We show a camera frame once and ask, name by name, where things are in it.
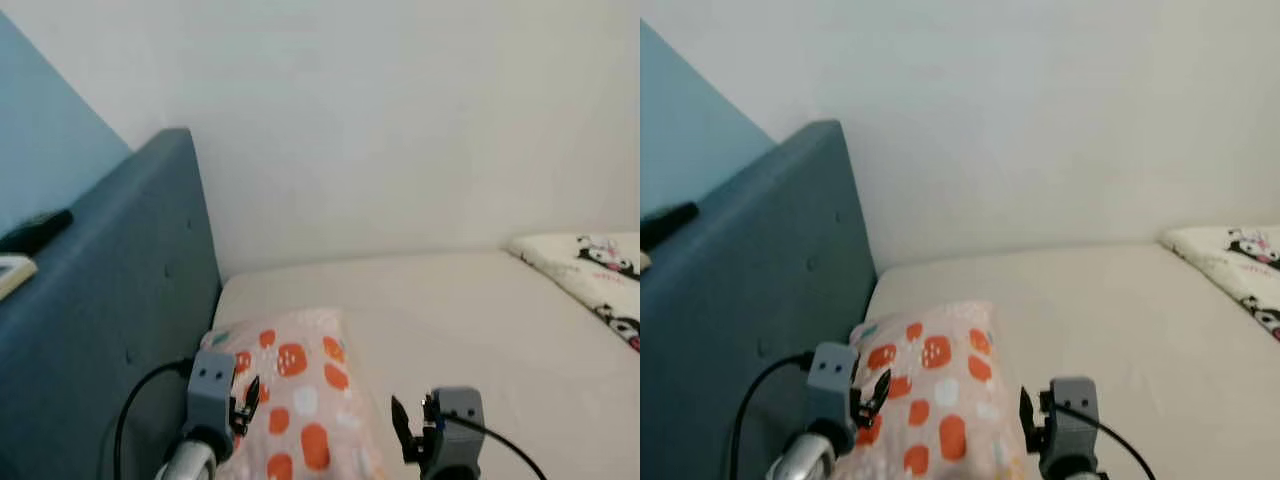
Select white remote control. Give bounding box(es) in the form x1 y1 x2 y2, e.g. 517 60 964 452
0 255 39 300

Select teal upholstered headboard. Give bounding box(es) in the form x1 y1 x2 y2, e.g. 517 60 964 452
0 128 222 480
640 120 879 480

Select small black object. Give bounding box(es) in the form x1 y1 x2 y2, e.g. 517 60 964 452
0 209 74 256
640 202 701 251

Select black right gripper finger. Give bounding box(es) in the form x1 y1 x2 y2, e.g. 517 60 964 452
1017 385 1047 457
390 395 422 464

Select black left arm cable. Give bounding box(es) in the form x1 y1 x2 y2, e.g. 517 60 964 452
729 352 814 480
113 359 193 480

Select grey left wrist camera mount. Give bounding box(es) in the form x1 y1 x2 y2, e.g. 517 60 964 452
187 348 239 443
806 342 860 443

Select pink patterned pillow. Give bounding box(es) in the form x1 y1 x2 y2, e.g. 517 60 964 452
848 300 1027 480
203 308 387 480

